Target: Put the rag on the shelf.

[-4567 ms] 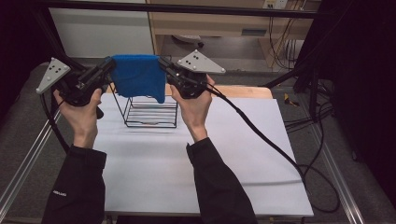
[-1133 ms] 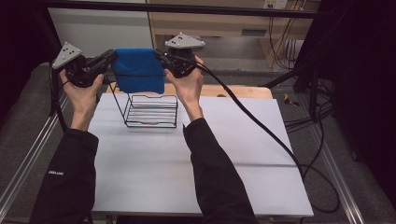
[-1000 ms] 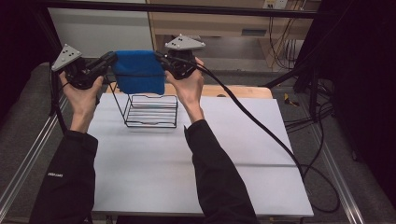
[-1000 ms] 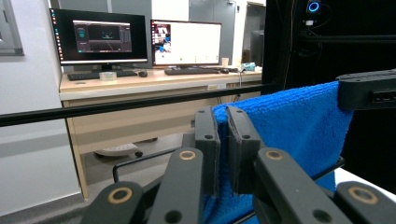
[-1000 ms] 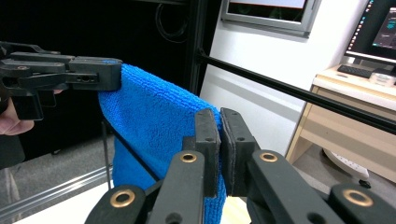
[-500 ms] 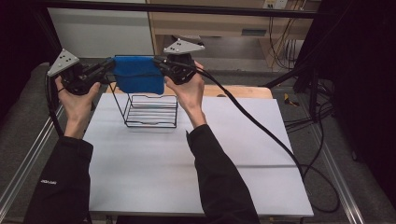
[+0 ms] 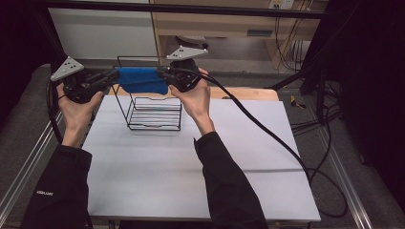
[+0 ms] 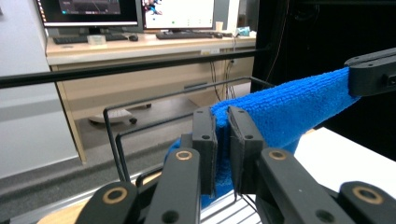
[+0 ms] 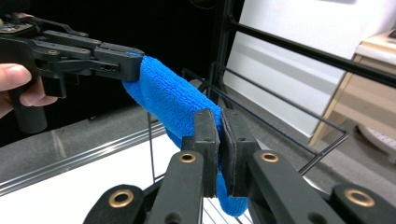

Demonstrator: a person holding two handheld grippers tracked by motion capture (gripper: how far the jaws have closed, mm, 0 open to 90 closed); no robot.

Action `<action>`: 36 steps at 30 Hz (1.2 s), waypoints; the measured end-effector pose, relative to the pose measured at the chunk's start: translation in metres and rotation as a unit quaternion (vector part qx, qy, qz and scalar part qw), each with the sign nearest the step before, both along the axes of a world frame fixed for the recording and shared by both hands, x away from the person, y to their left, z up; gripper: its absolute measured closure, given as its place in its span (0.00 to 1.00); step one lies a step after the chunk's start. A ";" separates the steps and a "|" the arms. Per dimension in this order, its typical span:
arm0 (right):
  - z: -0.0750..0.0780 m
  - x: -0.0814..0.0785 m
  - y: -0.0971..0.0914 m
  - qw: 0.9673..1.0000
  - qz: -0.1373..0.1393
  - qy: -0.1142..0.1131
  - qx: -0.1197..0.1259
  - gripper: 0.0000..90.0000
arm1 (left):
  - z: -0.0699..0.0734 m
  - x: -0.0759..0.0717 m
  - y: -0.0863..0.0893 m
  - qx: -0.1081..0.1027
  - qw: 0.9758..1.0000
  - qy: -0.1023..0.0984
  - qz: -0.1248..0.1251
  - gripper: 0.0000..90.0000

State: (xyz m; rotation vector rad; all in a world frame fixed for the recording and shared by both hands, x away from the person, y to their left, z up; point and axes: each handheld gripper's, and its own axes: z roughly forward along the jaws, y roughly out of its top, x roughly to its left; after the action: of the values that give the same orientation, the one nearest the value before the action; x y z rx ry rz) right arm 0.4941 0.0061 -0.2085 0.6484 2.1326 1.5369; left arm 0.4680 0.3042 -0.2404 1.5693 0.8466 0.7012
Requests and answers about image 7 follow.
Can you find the person's left hand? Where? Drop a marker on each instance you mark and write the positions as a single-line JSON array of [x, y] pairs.
[[76, 114]]

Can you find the black horizontal frame bar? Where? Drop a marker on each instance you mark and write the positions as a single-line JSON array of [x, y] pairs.
[[191, 9]]

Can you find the small dark object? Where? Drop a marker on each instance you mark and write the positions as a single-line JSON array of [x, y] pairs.
[[226, 97]]

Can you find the white cabinet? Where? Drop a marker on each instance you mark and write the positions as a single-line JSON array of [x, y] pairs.
[[102, 35]]

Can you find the aluminium rail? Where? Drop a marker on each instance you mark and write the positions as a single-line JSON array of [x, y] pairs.
[[28, 159], [347, 181]]

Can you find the wall power socket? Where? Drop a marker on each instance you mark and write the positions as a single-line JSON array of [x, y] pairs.
[[281, 4]]

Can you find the black curtain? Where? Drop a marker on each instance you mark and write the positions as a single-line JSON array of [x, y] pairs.
[[372, 79], [19, 47]]

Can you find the black metal frame stand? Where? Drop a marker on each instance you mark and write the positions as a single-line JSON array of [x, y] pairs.
[[47, 35], [321, 95]]

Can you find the wooden desk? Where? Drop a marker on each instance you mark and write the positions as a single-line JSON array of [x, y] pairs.
[[223, 24]]

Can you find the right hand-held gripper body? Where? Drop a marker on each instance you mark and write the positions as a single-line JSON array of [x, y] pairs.
[[184, 76]]

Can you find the blue cloth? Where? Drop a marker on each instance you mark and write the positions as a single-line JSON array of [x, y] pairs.
[[141, 79]]

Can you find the white table sheet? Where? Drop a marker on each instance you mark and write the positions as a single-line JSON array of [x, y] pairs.
[[159, 178]]

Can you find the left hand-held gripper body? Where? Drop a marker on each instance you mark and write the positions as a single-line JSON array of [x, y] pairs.
[[78, 87]]

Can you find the person's right hand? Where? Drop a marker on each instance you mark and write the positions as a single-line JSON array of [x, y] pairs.
[[196, 101]]

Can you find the yellow black tape strip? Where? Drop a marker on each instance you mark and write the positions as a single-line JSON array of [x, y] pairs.
[[296, 103]]

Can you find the chair base with caster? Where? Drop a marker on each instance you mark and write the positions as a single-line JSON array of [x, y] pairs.
[[191, 38]]

